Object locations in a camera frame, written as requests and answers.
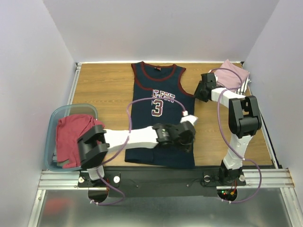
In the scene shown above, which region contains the navy basketball tank top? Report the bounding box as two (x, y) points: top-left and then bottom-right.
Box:
(125, 61), (195, 169)

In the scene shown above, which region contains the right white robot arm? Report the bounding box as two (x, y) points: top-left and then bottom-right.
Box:
(194, 72), (262, 184)

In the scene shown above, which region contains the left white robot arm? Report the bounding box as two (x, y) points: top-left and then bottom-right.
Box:
(77, 116), (197, 186)

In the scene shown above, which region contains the folded pink tank top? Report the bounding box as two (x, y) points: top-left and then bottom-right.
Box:
(214, 59), (250, 93)

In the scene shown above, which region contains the striped white folded tank top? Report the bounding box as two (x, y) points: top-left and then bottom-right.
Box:
(235, 77), (251, 95)

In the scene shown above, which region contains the maroon red tank top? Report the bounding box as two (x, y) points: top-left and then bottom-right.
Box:
(56, 114), (104, 169)

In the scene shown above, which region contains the blue plastic bin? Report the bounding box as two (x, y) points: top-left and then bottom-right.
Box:
(44, 104), (98, 172)

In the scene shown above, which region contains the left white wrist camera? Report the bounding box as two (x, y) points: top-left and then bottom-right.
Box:
(180, 115), (198, 126)

